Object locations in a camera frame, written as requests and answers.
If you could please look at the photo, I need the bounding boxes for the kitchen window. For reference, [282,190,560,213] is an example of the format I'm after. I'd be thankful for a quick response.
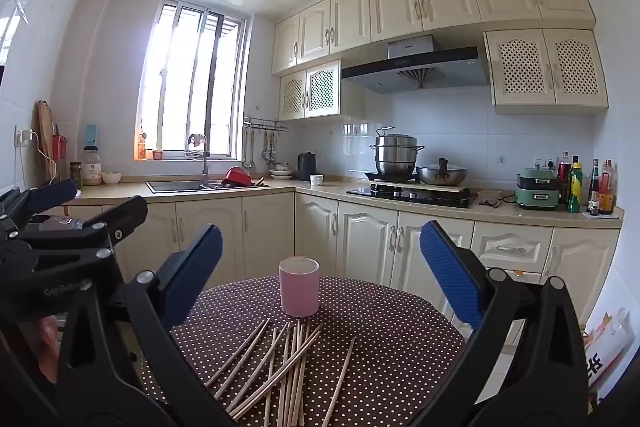
[134,0,249,162]

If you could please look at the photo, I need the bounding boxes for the steel steamer pot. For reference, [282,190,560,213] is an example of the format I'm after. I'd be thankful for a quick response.
[369,127,426,176]

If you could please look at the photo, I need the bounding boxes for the hanging steel ladle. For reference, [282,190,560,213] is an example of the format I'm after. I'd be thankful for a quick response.
[242,129,258,172]

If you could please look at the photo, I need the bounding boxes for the white charger cable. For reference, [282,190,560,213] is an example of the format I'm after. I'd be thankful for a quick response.
[30,134,61,185]

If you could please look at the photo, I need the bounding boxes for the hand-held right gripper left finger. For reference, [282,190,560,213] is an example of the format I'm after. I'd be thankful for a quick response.
[56,223,236,427]

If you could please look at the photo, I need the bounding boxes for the small lattice door wall cabinet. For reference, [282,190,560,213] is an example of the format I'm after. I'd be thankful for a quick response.
[278,59,366,122]

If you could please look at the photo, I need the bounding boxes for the steel kitchen sink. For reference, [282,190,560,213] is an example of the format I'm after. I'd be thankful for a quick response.
[146,179,271,194]

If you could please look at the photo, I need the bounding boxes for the large glass jar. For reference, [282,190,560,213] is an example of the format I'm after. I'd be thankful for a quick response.
[81,146,102,186]

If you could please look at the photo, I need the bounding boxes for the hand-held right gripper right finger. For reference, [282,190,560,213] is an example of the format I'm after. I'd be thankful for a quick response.
[414,221,593,427]

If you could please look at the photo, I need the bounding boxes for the black electric kettle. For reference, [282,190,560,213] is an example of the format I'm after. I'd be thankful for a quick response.
[297,151,318,182]

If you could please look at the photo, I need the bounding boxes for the black glass gas cooktop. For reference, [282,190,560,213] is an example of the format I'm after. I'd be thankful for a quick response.
[345,184,479,209]

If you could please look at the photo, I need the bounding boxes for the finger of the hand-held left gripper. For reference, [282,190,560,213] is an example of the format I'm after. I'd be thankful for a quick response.
[0,179,79,221]
[15,196,149,259]

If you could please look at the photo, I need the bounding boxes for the person's left hand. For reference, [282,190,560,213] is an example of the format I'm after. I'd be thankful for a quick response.
[27,314,65,383]

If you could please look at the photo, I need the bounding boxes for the wall outlet with charger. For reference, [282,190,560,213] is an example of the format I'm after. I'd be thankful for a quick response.
[14,125,38,148]

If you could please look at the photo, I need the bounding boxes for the red bowl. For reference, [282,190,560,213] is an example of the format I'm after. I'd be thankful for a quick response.
[222,166,253,186]

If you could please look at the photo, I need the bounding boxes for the hanging steel spatula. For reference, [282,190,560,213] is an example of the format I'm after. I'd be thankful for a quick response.
[261,131,279,170]

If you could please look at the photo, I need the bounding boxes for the bunch of wooden chopsticks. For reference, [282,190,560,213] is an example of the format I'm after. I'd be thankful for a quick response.
[205,318,357,427]

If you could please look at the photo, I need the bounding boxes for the large lattice door wall cabinet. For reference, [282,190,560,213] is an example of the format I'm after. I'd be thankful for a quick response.
[483,28,610,116]

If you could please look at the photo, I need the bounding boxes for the cream base cabinets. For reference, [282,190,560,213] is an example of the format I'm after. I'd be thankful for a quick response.
[40,179,626,328]

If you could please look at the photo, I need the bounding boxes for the steel kitchen faucet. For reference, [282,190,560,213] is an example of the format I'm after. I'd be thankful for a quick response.
[186,133,211,188]

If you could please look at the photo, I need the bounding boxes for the pink cup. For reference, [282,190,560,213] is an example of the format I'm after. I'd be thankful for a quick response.
[278,256,321,319]

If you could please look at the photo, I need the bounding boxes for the wooden cutting board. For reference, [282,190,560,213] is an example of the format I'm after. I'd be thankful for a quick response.
[37,100,58,182]

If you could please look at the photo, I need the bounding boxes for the printed paper bag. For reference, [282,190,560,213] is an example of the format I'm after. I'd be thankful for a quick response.
[582,307,636,405]

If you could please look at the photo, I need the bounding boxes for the cream upper wall cabinets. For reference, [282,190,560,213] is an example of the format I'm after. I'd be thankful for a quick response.
[271,0,597,76]

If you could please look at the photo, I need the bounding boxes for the black range hood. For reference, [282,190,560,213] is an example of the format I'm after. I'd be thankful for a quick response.
[341,34,491,95]

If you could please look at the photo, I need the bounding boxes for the red brown sauce bottle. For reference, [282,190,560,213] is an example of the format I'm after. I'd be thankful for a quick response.
[598,159,616,215]

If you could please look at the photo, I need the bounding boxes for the dark soy sauce bottle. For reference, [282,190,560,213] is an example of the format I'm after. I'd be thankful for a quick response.
[587,158,601,215]

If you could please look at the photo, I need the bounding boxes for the green electric cooker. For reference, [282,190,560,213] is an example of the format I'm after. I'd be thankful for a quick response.
[515,167,561,211]

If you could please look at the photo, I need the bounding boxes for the steel wok with lid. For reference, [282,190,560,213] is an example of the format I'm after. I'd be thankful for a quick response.
[416,158,469,186]

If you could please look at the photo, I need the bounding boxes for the steel wall utensil rack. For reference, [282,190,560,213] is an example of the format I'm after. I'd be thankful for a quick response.
[242,117,289,134]

